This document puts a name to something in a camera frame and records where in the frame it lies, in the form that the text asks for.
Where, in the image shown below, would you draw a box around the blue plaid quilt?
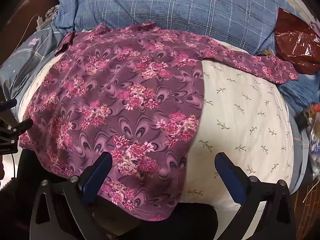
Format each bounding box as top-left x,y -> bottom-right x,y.
51,0 -> 298,57

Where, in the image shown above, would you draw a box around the person's black pants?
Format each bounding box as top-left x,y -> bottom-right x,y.
15,147 -> 219,240

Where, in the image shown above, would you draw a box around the white charger cable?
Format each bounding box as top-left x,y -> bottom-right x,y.
14,14 -> 52,53

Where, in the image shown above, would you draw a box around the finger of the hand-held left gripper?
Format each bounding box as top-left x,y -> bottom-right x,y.
0,99 -> 18,110
0,118 -> 34,155

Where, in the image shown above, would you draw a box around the red plastic bag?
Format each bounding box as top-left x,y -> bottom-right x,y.
274,7 -> 320,75

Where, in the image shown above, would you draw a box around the clear plastic bag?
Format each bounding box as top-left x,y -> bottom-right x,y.
306,102 -> 320,178

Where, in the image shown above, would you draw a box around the purple floral shirt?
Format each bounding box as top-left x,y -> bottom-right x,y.
19,22 -> 299,222

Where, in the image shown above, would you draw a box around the grey blue blanket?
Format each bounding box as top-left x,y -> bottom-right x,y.
0,26 -> 64,105

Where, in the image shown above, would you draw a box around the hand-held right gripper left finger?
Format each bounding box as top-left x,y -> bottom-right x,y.
29,151 -> 112,240

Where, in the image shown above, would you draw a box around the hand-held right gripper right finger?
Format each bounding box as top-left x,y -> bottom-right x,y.
214,152 -> 297,240

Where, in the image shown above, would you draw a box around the cream leaf-print blanket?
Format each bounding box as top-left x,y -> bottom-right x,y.
18,39 -> 294,205

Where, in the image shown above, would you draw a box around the grey striped cloth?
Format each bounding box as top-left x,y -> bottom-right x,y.
287,105 -> 310,193

